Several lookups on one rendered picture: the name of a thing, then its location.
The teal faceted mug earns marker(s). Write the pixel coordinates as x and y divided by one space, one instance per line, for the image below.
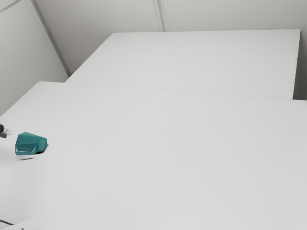
28 142

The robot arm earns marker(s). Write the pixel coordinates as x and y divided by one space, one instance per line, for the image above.
26 225

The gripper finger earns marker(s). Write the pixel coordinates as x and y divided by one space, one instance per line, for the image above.
3 135
6 131

